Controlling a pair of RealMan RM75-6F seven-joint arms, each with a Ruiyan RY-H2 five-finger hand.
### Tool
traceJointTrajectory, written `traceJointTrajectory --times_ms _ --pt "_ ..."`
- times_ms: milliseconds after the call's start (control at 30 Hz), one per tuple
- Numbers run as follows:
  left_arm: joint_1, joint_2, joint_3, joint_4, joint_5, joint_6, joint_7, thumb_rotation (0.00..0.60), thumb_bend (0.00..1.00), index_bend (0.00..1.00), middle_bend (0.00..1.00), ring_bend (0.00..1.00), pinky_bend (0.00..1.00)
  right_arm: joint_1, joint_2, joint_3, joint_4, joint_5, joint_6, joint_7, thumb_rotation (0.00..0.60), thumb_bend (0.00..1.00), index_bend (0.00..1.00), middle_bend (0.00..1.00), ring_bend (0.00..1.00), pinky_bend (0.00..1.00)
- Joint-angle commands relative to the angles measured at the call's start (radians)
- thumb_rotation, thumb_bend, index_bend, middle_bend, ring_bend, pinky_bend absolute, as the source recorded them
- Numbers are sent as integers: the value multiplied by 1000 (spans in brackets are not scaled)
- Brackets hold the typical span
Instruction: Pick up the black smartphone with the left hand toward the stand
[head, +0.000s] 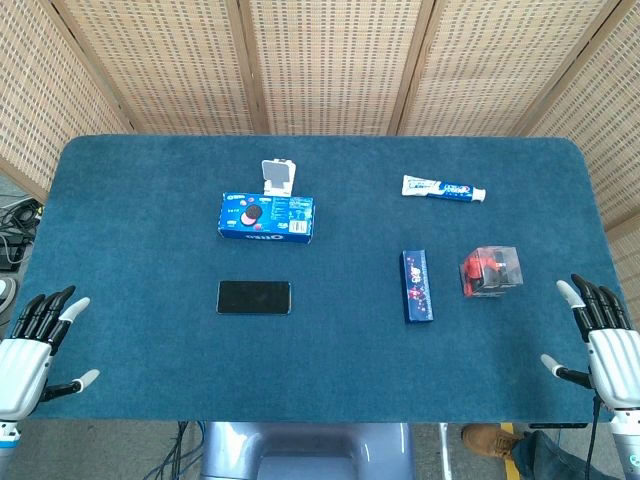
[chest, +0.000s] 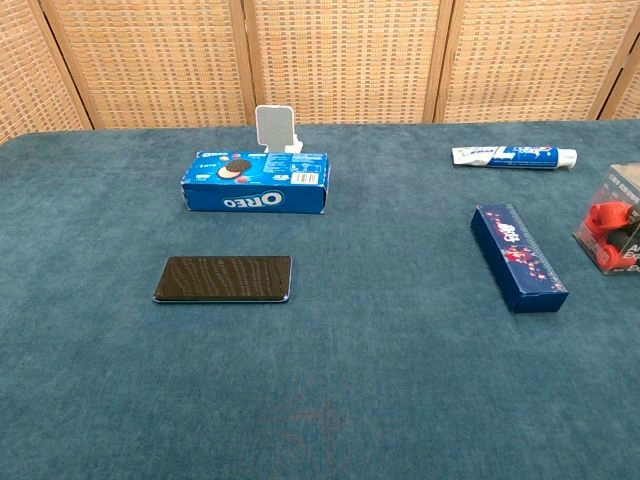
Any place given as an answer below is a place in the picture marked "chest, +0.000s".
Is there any white phone stand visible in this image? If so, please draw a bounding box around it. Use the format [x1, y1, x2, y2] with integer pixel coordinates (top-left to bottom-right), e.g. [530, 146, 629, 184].
[254, 104, 306, 154]

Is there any blue Oreo cookie box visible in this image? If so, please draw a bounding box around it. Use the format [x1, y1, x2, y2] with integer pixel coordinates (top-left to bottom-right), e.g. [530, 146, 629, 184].
[180, 150, 332, 215]

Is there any black smartphone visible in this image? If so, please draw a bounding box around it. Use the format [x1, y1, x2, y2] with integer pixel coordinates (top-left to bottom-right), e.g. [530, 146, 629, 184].
[152, 255, 293, 304]

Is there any teal table cloth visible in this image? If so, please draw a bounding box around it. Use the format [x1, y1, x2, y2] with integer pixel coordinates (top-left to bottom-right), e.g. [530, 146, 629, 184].
[0, 118, 640, 480]

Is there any woven rattan folding screen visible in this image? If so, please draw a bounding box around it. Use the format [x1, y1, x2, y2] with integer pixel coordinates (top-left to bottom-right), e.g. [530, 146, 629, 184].
[0, 0, 640, 145]

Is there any dark blue toothpaste carton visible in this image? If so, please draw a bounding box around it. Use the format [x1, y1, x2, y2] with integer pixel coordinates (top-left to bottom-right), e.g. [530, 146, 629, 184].
[469, 203, 570, 315]

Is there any white and blue toothpaste tube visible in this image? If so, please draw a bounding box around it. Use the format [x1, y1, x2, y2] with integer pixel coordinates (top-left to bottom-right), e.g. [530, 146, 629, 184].
[451, 144, 579, 170]

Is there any clear box with red toy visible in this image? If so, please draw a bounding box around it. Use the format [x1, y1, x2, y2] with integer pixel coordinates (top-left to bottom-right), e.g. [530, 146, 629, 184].
[572, 162, 640, 276]

